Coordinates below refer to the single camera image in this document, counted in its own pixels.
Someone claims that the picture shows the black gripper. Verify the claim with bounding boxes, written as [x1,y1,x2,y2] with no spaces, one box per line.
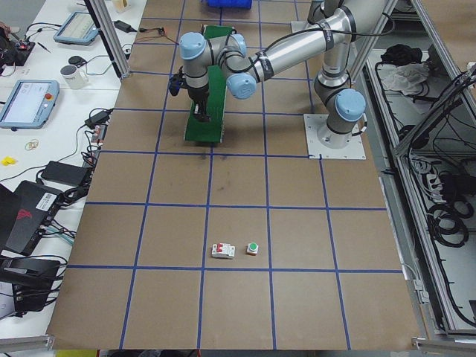
[187,84,210,123]

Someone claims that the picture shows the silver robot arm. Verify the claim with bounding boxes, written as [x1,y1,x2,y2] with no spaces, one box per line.
[169,1,386,149]
[307,0,338,26]

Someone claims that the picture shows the green conveyor belt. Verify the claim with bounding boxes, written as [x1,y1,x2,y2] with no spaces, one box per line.
[179,25,235,144]

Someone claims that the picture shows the blue plastic bin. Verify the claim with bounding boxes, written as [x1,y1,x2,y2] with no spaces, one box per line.
[205,0,253,10]

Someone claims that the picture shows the white mug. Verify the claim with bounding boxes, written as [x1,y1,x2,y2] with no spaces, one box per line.
[60,65,89,89]

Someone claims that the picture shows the white red circuit breaker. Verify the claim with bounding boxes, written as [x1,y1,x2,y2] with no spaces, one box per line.
[211,242,236,259]

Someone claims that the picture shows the green push button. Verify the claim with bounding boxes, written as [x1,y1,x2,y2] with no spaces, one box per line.
[246,242,259,256]

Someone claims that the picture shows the far teach pendant tablet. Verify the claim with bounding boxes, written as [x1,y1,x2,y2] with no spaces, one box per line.
[54,11,98,45]

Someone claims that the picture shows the teach pendant tablet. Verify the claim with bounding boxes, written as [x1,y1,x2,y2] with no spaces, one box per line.
[1,80,60,131]
[54,11,98,45]

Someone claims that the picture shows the black power adapter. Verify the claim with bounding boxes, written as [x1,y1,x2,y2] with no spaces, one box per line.
[41,161,91,187]

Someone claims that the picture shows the near teach pendant tablet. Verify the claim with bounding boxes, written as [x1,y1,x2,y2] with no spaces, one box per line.
[1,80,60,131]

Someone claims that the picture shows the yellow small object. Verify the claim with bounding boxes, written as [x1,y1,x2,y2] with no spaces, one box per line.
[1,156,17,166]

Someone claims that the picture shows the white crumpled cloth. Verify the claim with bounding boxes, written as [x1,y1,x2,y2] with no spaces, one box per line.
[382,63,429,95]

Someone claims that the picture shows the black small computer box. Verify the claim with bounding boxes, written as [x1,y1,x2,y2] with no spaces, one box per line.
[1,256,62,318]

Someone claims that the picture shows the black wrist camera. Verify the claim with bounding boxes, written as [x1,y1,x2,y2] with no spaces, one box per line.
[168,66,187,97]

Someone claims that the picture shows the red black conveyor wire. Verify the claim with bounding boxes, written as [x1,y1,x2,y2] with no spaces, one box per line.
[138,25,183,45]

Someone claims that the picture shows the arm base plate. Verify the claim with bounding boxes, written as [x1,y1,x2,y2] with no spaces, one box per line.
[290,21,309,33]
[303,114,366,160]

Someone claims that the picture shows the aluminium frame post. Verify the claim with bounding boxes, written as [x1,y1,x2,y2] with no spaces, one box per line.
[85,0,130,80]

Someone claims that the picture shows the black cable bundle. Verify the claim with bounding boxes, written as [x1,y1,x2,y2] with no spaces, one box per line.
[425,174,476,248]

